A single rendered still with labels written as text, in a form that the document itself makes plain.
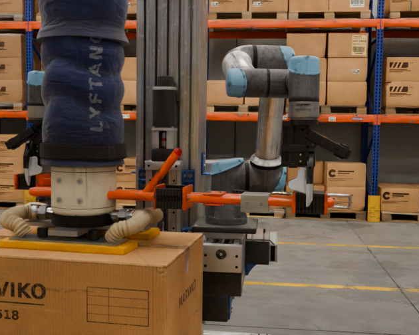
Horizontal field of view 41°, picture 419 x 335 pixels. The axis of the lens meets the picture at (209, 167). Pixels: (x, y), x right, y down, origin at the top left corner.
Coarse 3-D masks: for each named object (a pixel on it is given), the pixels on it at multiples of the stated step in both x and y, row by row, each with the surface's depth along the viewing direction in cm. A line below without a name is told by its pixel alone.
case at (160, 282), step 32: (0, 256) 132; (32, 256) 131; (64, 256) 131; (96, 256) 132; (128, 256) 132; (160, 256) 132; (192, 256) 149; (0, 288) 132; (32, 288) 131; (64, 288) 129; (96, 288) 127; (128, 288) 126; (160, 288) 124; (192, 288) 150; (0, 320) 133; (32, 320) 131; (64, 320) 129; (96, 320) 128; (128, 320) 126; (160, 320) 125; (192, 320) 151
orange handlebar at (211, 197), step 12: (48, 180) 179; (36, 192) 149; (48, 192) 148; (108, 192) 145; (120, 192) 144; (132, 192) 144; (144, 192) 144; (192, 192) 145; (216, 192) 142; (204, 204) 139; (216, 204) 139; (276, 204) 136; (288, 204) 135; (324, 204) 133
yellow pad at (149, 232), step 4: (52, 228) 158; (148, 228) 158; (152, 228) 159; (156, 228) 160; (36, 232) 158; (100, 232) 154; (104, 232) 154; (140, 232) 153; (144, 232) 153; (148, 232) 153; (152, 232) 154; (156, 232) 157; (100, 236) 154; (104, 236) 154; (128, 236) 152; (132, 236) 152; (136, 236) 152; (140, 236) 152; (144, 236) 151; (148, 236) 151; (152, 236) 154
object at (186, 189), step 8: (160, 184) 146; (160, 192) 140; (168, 192) 139; (176, 192) 139; (184, 192) 139; (160, 200) 141; (168, 200) 140; (176, 200) 140; (184, 200) 139; (160, 208) 140; (168, 208) 140; (176, 208) 139; (184, 208) 140
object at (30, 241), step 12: (48, 228) 142; (0, 240) 140; (12, 240) 140; (24, 240) 140; (36, 240) 139; (48, 240) 138; (60, 240) 138; (72, 240) 138; (84, 240) 139; (96, 240) 139; (120, 240) 139; (132, 240) 142; (72, 252) 136; (84, 252) 135; (96, 252) 134; (108, 252) 133; (120, 252) 133
